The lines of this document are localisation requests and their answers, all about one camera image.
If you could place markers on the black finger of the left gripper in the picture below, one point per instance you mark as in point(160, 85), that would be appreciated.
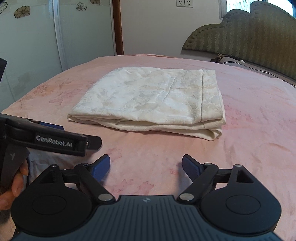
point(93, 142)
point(48, 124)

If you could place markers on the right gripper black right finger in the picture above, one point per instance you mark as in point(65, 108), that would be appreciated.
point(231, 200)

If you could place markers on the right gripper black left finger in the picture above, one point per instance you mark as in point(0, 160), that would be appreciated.
point(59, 201)

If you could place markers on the cream white pants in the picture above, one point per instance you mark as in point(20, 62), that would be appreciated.
point(140, 99)

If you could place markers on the person's left hand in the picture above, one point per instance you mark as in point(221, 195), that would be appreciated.
point(9, 196)

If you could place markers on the pink floral bed sheet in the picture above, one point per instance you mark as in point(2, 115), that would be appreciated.
point(259, 132)

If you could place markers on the white floral wardrobe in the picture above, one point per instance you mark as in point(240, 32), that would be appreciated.
point(40, 39)

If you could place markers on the dark striped bolster pillow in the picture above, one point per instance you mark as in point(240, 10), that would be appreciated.
point(230, 61)

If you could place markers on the olive green padded headboard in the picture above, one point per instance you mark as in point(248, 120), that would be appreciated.
point(265, 36)

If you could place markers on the red-brown wooden door frame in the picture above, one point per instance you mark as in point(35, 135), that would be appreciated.
point(117, 26)

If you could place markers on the white wall socket plate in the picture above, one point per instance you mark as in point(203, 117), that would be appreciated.
point(180, 3)

